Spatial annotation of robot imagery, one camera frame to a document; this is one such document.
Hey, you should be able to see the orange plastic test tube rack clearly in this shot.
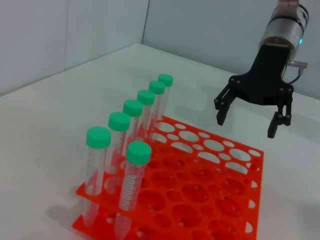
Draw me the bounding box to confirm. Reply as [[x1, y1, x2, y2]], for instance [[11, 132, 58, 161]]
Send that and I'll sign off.
[[71, 115, 265, 240]]

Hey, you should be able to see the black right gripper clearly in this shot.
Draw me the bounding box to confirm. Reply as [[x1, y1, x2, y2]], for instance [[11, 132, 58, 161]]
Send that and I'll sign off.
[[213, 43, 294, 139]]

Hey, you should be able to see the clear test tube green cap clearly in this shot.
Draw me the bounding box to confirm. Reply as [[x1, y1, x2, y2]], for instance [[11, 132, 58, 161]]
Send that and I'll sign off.
[[148, 80, 166, 131], [104, 111, 131, 176], [123, 99, 145, 151], [81, 126, 112, 228], [156, 73, 174, 126], [113, 140, 152, 240], [137, 89, 156, 141]]

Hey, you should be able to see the right arm connector cable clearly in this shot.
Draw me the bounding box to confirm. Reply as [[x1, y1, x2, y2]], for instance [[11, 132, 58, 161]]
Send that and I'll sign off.
[[286, 58, 309, 84]]

